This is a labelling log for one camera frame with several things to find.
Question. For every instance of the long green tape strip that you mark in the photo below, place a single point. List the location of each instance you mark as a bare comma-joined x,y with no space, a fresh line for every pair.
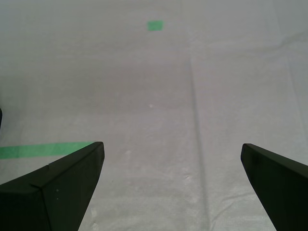
36,150

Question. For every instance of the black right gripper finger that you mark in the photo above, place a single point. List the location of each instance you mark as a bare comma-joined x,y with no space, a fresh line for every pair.
284,185
48,197

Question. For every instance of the small green tape mark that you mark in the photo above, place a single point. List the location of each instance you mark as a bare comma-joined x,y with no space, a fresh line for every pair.
155,25

